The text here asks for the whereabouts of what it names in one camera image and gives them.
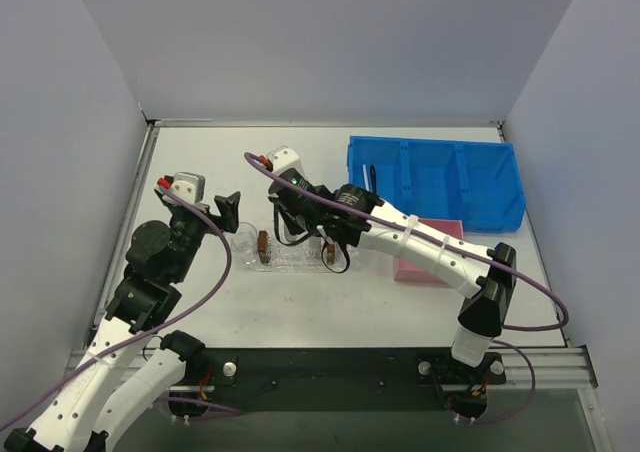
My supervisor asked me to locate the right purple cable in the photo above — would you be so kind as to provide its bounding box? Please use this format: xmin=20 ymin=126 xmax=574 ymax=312
xmin=243 ymin=151 xmax=572 ymax=426

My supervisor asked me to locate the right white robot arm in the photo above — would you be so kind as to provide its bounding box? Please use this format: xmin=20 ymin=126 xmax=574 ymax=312
xmin=268 ymin=168 xmax=516 ymax=367

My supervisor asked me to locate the clear plastic cup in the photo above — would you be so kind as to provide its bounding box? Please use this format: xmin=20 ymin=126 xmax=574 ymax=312
xmin=230 ymin=222 xmax=258 ymax=266

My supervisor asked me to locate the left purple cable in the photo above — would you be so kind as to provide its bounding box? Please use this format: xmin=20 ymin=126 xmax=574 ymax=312
xmin=0 ymin=181 xmax=234 ymax=433

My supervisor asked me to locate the blue compartment bin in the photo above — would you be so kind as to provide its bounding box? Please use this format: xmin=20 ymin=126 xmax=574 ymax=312
xmin=347 ymin=136 xmax=526 ymax=233

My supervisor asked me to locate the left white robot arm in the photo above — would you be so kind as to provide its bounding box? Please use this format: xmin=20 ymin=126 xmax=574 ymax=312
xmin=3 ymin=183 xmax=241 ymax=451

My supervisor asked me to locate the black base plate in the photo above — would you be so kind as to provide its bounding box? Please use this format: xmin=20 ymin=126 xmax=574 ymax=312
xmin=168 ymin=347 xmax=506 ymax=420

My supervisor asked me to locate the purple cable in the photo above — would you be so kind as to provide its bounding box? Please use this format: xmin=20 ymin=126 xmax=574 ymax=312
xmin=243 ymin=151 xmax=572 ymax=426
xmin=0 ymin=181 xmax=234 ymax=433

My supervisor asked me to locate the white toothbrush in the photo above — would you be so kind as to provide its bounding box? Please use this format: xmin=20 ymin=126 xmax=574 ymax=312
xmin=362 ymin=164 xmax=372 ymax=191

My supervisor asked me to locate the white toothpaste tube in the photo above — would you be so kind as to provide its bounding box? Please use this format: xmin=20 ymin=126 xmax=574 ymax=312
xmin=284 ymin=224 xmax=304 ymax=246

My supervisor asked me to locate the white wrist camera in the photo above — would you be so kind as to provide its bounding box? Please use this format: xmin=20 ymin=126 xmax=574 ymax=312
xmin=156 ymin=172 xmax=206 ymax=205
xmin=266 ymin=146 xmax=305 ymax=176

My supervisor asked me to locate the clear textured oval tray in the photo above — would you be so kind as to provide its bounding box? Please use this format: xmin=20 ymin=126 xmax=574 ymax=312
xmin=237 ymin=230 xmax=357 ymax=273

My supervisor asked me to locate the pink plastic box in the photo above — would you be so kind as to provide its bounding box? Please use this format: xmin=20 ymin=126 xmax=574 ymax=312
xmin=393 ymin=218 xmax=463 ymax=285

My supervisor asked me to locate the black toothbrush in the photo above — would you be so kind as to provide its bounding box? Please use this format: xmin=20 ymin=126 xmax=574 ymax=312
xmin=369 ymin=164 xmax=377 ymax=194

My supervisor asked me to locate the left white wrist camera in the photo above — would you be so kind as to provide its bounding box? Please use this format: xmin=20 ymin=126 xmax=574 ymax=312
xmin=156 ymin=172 xmax=206 ymax=205

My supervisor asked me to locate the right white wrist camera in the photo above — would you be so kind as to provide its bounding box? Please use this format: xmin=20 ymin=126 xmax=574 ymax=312
xmin=266 ymin=146 xmax=305 ymax=176

